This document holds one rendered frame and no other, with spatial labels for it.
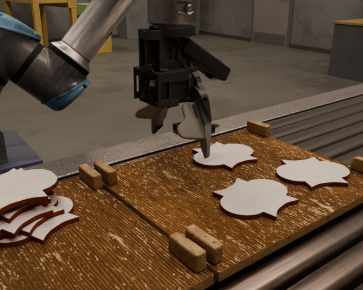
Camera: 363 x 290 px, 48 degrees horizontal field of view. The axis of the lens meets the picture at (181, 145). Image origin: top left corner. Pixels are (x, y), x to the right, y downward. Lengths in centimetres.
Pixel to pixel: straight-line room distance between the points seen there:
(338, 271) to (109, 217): 32
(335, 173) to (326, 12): 781
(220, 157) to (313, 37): 798
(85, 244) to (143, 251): 8
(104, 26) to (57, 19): 897
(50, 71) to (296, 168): 60
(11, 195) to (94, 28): 55
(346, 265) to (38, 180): 45
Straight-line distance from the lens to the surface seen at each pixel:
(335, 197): 72
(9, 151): 111
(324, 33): 857
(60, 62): 103
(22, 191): 62
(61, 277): 53
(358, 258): 61
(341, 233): 66
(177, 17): 62
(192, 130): 63
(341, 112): 125
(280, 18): 920
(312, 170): 78
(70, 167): 86
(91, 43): 105
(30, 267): 56
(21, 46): 103
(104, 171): 72
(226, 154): 82
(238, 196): 66
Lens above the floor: 126
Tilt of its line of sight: 22 degrees down
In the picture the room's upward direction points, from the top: straight up
